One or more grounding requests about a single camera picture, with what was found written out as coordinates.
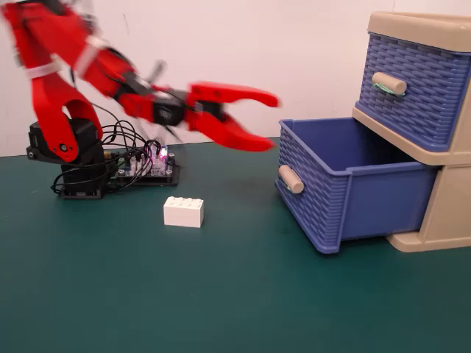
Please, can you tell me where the blue wicker drawer with tape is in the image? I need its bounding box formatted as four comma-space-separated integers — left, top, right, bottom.
358, 32, 471, 153

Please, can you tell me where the beige plastic drawer cabinet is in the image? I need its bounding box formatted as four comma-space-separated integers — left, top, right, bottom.
351, 10, 471, 253

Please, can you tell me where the white toy brick cube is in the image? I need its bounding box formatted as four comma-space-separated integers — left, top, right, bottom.
163, 196, 205, 229

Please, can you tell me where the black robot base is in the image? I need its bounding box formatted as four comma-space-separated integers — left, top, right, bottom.
26, 119, 108, 200

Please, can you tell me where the lit controller circuit board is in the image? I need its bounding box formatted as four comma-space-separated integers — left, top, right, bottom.
110, 138, 181, 187

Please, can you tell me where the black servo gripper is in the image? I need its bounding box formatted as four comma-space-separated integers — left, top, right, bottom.
150, 82, 283, 153

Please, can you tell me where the white zip tie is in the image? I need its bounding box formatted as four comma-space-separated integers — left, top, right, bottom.
73, 35, 108, 75
24, 61, 62, 80

